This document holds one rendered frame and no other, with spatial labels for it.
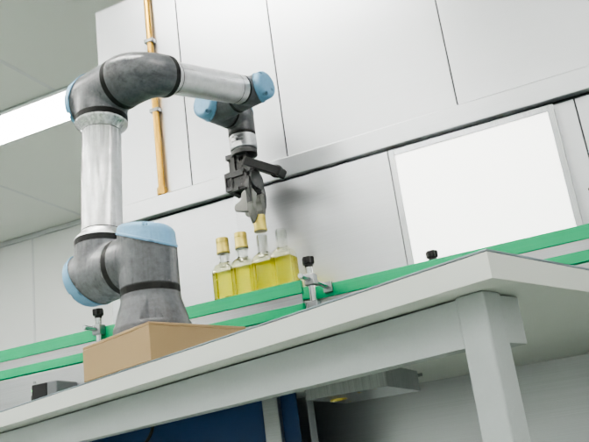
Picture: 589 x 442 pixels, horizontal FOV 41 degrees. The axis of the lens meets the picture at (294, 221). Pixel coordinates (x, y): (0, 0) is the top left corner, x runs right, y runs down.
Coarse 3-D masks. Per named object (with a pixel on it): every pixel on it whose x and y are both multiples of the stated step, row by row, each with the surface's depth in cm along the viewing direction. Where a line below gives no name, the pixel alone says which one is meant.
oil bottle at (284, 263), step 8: (280, 248) 199; (288, 248) 199; (272, 256) 199; (280, 256) 198; (288, 256) 197; (296, 256) 201; (272, 264) 199; (280, 264) 197; (288, 264) 197; (296, 264) 200; (272, 272) 198; (280, 272) 197; (288, 272) 196; (296, 272) 199; (280, 280) 196; (288, 280) 196; (296, 280) 198
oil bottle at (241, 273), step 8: (240, 256) 205; (232, 264) 204; (240, 264) 202; (248, 264) 202; (232, 272) 203; (240, 272) 202; (248, 272) 201; (232, 280) 202; (240, 280) 201; (248, 280) 200; (232, 288) 202; (240, 288) 201; (248, 288) 200
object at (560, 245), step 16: (528, 240) 172; (544, 240) 170; (560, 240) 169; (576, 240) 168; (448, 256) 179; (528, 256) 172; (544, 256) 170; (560, 256) 168; (576, 256) 167; (384, 272) 184; (400, 272) 183; (320, 288) 190; (336, 288) 188; (352, 288) 187
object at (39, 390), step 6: (36, 384) 196; (42, 384) 195; (48, 384) 194; (54, 384) 193; (60, 384) 194; (66, 384) 196; (72, 384) 198; (36, 390) 195; (42, 390) 194; (48, 390) 193; (54, 390) 193; (60, 390) 194; (36, 396) 194; (42, 396) 194
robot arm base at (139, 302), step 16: (128, 288) 148; (144, 288) 147; (160, 288) 147; (176, 288) 150; (128, 304) 146; (144, 304) 145; (160, 304) 146; (176, 304) 148; (128, 320) 144; (144, 320) 143; (160, 320) 144; (176, 320) 145
